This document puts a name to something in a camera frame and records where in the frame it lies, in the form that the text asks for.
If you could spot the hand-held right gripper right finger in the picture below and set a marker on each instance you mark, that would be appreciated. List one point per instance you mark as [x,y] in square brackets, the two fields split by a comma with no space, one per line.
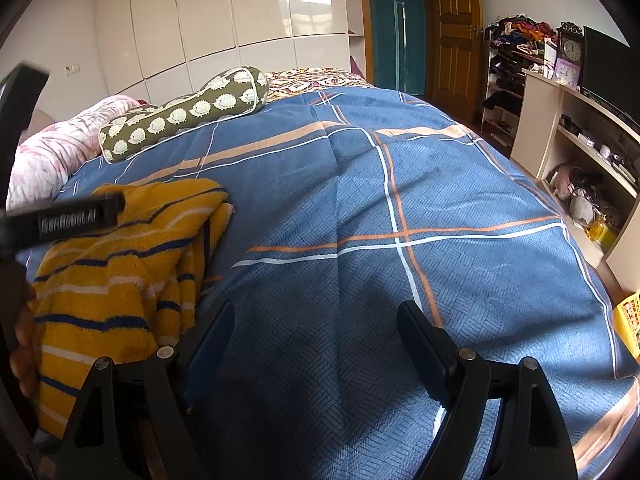
[425,355]

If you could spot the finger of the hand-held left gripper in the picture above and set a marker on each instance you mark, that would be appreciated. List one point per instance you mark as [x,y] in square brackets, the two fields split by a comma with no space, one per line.
[22,110]

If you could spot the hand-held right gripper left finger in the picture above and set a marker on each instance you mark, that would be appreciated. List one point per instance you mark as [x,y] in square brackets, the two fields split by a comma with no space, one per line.
[210,355]

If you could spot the yellow striped garment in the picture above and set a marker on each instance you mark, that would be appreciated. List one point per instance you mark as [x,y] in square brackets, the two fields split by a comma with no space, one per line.
[100,285]

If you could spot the pile of clothes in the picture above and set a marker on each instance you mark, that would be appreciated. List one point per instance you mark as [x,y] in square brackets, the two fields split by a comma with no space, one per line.
[520,30]

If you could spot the person's left hand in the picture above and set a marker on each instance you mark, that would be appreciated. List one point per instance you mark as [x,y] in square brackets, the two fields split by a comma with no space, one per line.
[25,350]

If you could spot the pink floral quilt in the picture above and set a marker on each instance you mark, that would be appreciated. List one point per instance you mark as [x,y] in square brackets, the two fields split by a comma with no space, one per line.
[55,150]

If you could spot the blue plaid bed sheet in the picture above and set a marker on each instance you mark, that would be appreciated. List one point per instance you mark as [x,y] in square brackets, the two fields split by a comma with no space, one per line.
[350,210]

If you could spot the green patterned bolster pillow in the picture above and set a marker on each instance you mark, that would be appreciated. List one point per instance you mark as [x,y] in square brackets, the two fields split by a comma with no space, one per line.
[190,107]

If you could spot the yellow printed box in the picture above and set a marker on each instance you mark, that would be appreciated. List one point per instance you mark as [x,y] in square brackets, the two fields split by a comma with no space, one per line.
[629,322]

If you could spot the white round object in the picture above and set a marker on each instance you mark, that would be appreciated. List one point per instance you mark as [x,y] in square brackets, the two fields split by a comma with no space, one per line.
[581,210]

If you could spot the yellow round container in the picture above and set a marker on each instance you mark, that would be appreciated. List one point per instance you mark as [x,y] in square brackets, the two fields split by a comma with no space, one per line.
[600,231]

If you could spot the white glossy wardrobe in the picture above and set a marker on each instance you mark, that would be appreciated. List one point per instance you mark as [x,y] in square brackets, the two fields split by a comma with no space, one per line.
[225,10]

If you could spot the beige television cabinet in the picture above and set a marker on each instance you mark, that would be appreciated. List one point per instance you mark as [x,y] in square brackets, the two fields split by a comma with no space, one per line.
[535,120]

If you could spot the shoe rack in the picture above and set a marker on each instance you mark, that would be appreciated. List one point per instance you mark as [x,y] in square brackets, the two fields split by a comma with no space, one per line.
[502,95]

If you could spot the brown patterned bed cover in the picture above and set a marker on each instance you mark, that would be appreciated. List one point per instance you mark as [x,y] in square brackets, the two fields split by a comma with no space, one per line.
[315,80]

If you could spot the small purple clock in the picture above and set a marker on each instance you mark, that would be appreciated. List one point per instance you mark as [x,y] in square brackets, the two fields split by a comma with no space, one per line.
[567,72]

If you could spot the wooden door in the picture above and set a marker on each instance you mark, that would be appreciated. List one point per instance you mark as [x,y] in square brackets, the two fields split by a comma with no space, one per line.
[455,35]

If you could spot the black television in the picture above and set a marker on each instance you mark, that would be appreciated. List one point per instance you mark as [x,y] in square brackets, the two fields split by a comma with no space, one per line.
[607,70]

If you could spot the ornate black mantel clock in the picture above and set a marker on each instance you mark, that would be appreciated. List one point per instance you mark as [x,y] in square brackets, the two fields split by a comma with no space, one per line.
[571,47]

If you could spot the white wall switch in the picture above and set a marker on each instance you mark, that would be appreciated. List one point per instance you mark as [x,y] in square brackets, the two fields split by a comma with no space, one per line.
[72,68]

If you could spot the wall niche shelves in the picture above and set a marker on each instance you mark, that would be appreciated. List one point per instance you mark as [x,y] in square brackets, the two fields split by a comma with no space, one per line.
[354,10]

